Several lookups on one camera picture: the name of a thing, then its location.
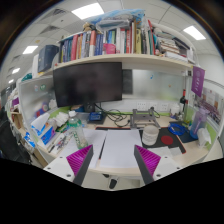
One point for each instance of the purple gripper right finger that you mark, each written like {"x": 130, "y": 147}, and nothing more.
{"x": 147, "y": 162}

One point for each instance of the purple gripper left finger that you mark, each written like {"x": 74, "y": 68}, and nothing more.
{"x": 79, "y": 163}

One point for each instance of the clear plastic water bottle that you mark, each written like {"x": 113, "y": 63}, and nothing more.
{"x": 76, "y": 128}

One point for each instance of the purple water jug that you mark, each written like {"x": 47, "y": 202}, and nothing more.
{"x": 199, "y": 121}

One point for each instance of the frosted white plastic cup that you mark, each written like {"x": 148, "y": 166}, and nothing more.
{"x": 150, "y": 134}

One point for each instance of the red round coaster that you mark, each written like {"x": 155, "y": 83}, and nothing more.
{"x": 167, "y": 140}

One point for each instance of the black mouse pad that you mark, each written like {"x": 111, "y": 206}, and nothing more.
{"x": 177, "y": 144}

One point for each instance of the white paper sheet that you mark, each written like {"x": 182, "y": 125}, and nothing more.
{"x": 118, "y": 150}

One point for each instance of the black pen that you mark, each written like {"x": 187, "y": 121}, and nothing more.
{"x": 100, "y": 155}

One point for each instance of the grey metal stand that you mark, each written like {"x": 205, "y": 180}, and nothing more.
{"x": 140, "y": 119}

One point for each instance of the blue tissue box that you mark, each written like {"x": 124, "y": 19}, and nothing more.
{"x": 43, "y": 128}

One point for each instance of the blue electronic box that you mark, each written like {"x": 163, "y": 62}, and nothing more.
{"x": 96, "y": 116}

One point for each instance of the crumpled white tissue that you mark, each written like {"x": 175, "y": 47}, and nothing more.
{"x": 203, "y": 137}

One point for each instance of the dark wine bottle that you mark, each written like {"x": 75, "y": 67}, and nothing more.
{"x": 182, "y": 100}

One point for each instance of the black computer monitor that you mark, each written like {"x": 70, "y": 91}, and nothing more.
{"x": 88, "y": 83}

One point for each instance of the purple hanging banner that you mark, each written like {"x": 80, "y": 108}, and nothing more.
{"x": 197, "y": 80}

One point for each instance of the white wooden shelf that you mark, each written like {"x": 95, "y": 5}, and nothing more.
{"x": 132, "y": 61}

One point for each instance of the dark blue binder box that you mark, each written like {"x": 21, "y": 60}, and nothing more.
{"x": 46, "y": 56}

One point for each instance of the pink box on shelf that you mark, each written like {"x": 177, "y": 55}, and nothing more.
{"x": 109, "y": 48}

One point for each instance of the blue plastic bag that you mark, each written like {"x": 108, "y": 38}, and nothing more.
{"x": 116, "y": 18}

